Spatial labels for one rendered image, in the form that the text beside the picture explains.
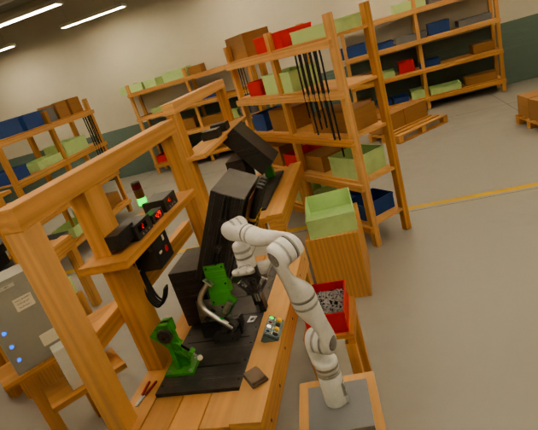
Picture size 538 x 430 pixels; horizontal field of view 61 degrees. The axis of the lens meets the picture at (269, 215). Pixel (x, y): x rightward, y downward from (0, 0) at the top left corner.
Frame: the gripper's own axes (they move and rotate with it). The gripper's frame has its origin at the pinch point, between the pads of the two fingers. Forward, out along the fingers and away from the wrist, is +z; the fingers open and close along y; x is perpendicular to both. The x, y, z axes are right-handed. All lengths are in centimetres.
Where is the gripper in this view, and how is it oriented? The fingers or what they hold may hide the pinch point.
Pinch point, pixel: (257, 296)
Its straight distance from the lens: 187.0
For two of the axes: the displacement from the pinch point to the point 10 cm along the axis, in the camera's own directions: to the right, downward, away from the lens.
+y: -9.5, 1.8, 2.7
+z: 2.7, 9.0, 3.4
